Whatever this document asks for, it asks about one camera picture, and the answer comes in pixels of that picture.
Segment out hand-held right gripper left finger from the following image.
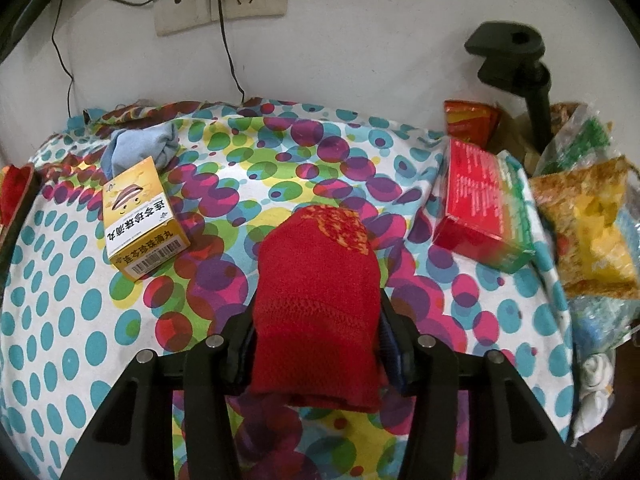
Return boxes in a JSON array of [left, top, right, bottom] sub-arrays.
[[60, 310, 258, 480]]

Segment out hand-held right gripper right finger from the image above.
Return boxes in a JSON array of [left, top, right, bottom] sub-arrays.
[[377, 290, 581, 480]]

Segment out large red sock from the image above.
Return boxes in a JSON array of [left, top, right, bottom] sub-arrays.
[[247, 205, 386, 413]]

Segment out round red tray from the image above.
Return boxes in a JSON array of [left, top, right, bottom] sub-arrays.
[[0, 162, 42, 281]]

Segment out yellow cardboard box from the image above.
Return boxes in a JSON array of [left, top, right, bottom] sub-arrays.
[[102, 156, 191, 282]]

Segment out red box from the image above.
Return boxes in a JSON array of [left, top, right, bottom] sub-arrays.
[[432, 138, 537, 274]]

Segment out polka-dot cloth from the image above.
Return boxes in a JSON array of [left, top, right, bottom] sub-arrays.
[[0, 97, 576, 480]]

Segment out white cloth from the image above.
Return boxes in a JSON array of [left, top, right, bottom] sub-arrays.
[[580, 350, 618, 441]]

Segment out light blue cloth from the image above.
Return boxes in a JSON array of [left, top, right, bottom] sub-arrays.
[[100, 122, 180, 181]]

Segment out yellow snack bag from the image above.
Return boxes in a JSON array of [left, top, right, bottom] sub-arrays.
[[530, 155, 640, 301]]

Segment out red snack packet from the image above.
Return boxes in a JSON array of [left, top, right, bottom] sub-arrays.
[[444, 100, 502, 148]]

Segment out green snack bag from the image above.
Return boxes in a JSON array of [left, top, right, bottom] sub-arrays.
[[537, 105, 616, 176]]

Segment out black adapter cable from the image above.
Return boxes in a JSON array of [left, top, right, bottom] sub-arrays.
[[216, 0, 246, 106]]

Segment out black clamp mount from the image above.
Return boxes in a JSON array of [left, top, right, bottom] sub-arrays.
[[464, 21, 552, 153]]

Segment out thin black cable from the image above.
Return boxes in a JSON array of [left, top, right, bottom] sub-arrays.
[[52, 0, 76, 116]]

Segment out white coax wall plate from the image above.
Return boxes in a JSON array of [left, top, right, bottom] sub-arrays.
[[153, 0, 223, 37]]

